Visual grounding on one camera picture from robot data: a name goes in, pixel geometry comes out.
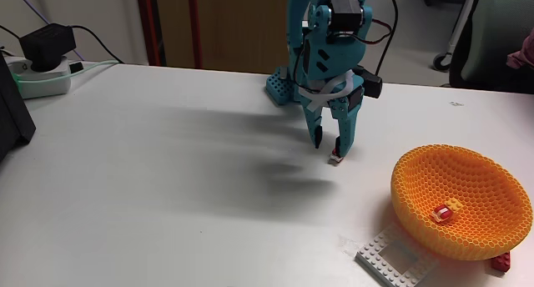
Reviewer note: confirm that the red white brick cube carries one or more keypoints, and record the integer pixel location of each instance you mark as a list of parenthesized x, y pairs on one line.
[(442, 214), (335, 157)]

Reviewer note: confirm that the yellow brick cube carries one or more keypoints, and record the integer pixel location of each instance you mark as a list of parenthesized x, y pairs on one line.
[(454, 204)]

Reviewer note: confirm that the orange honeycomb bowl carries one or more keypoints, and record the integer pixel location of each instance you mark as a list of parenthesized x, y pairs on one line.
[(480, 178)]

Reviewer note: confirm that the black webcam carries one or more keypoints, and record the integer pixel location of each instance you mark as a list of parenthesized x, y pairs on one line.
[(372, 86)]

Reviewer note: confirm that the brown wooden cabinet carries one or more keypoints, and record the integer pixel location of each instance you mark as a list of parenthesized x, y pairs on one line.
[(233, 28)]

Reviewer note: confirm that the white stand with caster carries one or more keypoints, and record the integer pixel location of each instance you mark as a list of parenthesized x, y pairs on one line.
[(459, 24)]

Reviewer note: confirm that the grey brick baseplate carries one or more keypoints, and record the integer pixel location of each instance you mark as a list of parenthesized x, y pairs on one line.
[(375, 258)]

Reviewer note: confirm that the dark office chair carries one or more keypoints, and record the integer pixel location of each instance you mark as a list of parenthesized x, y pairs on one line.
[(492, 36)]

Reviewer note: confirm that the red brick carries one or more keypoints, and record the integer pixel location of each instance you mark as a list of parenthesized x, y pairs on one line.
[(502, 262)]

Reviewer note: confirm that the white power strip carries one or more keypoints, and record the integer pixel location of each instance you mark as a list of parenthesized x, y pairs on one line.
[(41, 84)]

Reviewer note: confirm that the black power adapter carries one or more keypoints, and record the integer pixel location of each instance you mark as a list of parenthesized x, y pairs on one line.
[(46, 45)]

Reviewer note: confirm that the black box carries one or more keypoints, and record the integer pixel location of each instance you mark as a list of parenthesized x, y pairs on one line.
[(10, 112)]

